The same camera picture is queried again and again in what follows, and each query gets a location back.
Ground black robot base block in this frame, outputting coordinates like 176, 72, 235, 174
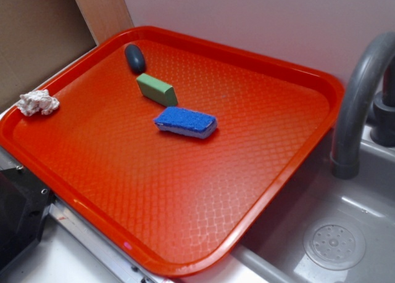
1, 165, 54, 273

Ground dark blue-grey plastic pickle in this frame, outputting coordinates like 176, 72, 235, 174
125, 44, 146, 74

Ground blue sponge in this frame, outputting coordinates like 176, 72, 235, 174
153, 107, 218, 139

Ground green rectangular block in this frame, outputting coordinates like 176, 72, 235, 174
136, 73, 178, 107

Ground orange plastic tray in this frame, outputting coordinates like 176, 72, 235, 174
1, 27, 344, 277

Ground light wooden board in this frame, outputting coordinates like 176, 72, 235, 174
75, 0, 134, 45

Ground grey toy sink basin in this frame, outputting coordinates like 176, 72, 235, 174
233, 127, 394, 282

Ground grey plastic faucet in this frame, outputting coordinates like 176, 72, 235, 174
330, 31, 394, 179

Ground crumpled white paper ball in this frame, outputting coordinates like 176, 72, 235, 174
16, 89, 60, 117

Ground dark grey faucet knob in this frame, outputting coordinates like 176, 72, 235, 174
370, 59, 394, 147

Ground brown cardboard panel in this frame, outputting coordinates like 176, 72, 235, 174
1, 0, 96, 110

